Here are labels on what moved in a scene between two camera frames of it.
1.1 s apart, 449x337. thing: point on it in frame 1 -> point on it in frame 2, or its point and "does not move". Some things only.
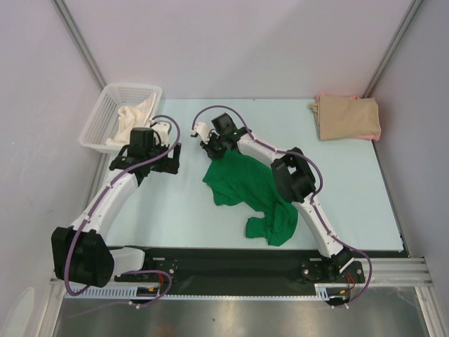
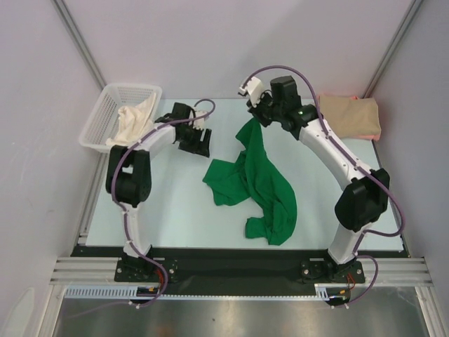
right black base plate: (320, 270) does not move
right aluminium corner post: (388, 52) does not move
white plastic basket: (101, 123) does not move
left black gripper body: (165, 164) -> (191, 134)
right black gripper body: (213, 148) -> (259, 114)
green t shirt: (237, 180) does not move
